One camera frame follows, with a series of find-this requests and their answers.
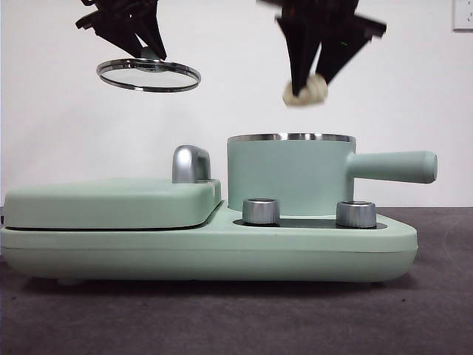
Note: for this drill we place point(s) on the mint green griddle lid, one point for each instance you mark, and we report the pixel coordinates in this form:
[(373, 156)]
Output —
[(111, 207)]

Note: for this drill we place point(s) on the glass pot lid green knob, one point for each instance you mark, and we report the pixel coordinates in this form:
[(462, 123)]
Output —
[(148, 68)]

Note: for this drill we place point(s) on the ridged white bun green specks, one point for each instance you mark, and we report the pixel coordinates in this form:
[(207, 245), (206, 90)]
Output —
[(312, 92)]

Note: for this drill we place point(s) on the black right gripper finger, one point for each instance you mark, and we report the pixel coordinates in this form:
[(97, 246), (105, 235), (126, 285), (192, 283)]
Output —
[(299, 55), (341, 51)]

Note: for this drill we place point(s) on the chrome control knob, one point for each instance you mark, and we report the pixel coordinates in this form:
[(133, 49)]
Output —
[(355, 214), (260, 212)]

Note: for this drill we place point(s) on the white wall power outlet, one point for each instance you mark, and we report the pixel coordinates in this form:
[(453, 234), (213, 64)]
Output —
[(463, 15)]

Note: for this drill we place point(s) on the mint green breakfast maker base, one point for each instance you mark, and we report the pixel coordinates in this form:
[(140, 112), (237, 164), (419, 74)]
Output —
[(221, 255)]

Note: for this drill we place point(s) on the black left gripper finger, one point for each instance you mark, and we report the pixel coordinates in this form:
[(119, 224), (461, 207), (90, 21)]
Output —
[(120, 35), (151, 26)]

